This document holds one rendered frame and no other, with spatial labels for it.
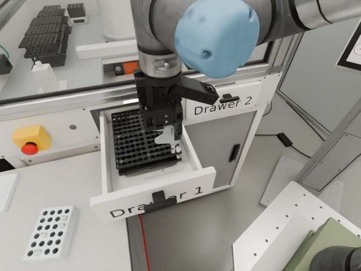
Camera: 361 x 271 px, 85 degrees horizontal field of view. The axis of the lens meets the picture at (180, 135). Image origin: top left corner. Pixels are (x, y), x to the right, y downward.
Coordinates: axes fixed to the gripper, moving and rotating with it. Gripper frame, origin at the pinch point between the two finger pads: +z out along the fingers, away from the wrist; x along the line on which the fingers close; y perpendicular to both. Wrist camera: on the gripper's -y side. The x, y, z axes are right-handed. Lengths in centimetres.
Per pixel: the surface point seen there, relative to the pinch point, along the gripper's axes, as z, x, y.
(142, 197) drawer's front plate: 4.8, 10.8, 10.8
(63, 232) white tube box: 15.1, 9.4, 31.9
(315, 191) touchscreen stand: 84, 1, -96
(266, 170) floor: 95, -28, -82
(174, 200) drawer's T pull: 3.5, 14.2, 4.2
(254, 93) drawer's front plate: 6.5, -19.0, -36.4
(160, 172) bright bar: 10.1, 2.4, 5.1
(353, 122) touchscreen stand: 26, -8, -89
